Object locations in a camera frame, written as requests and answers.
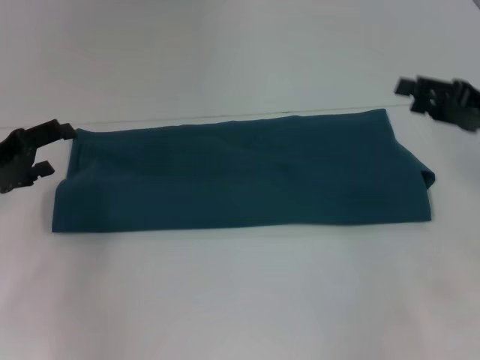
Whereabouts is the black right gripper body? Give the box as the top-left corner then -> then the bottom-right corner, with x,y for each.
409,76 -> 480,133

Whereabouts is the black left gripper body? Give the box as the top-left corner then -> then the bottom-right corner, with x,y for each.
0,127 -> 41,196

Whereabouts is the teal t-shirt with FREE print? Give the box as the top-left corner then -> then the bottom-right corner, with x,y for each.
50,108 -> 438,234

